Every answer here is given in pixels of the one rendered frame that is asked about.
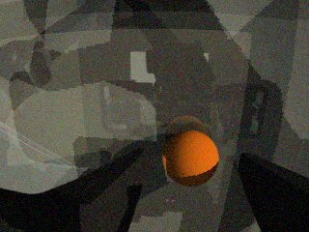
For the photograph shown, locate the orange ball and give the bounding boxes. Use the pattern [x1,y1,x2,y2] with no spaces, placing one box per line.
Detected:
[162,130,217,187]

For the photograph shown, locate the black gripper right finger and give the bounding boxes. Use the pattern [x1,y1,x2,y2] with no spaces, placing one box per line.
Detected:
[239,154,309,232]

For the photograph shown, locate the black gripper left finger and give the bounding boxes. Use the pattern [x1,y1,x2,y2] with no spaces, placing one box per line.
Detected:
[0,148,146,232]

